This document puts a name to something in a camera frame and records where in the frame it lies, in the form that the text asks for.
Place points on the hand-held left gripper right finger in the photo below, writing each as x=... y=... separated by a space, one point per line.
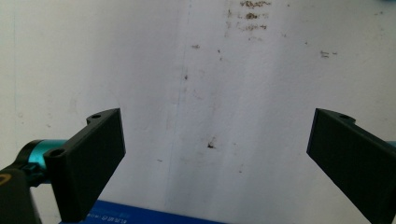
x=355 y=158

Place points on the blue printed box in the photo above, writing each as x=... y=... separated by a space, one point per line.
x=140 y=216

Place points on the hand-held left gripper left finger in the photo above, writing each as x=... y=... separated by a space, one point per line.
x=84 y=168

